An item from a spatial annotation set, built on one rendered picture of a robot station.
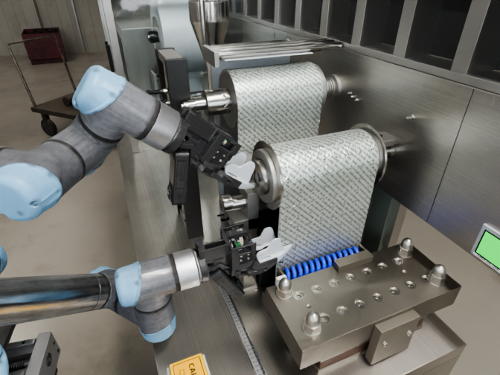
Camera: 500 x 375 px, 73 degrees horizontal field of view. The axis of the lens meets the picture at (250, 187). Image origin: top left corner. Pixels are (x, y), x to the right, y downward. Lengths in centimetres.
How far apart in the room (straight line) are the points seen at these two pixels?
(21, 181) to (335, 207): 58
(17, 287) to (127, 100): 34
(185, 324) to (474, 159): 71
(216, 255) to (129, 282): 17
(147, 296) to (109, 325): 144
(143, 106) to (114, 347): 161
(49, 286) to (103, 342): 138
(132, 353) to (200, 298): 109
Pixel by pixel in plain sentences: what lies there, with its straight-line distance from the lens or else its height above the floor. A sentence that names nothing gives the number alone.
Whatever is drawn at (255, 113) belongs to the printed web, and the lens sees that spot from 85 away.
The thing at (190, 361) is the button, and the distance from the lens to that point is 80.
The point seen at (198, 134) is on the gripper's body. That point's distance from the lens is 61.
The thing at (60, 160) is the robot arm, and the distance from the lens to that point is 54.
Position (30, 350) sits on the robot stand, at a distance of 116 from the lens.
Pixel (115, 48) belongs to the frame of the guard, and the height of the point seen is 136.
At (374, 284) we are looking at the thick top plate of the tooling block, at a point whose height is 103.
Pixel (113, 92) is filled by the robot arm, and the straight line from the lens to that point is 55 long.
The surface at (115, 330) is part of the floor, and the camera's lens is 208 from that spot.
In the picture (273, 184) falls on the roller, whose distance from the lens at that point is 66.
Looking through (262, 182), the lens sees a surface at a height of 125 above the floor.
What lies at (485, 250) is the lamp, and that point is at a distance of 77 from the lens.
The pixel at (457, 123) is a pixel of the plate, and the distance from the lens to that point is 75.
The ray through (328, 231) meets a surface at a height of 111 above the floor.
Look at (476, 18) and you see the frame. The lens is 74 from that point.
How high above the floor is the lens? 161
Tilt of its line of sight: 32 degrees down
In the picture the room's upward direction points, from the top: straight up
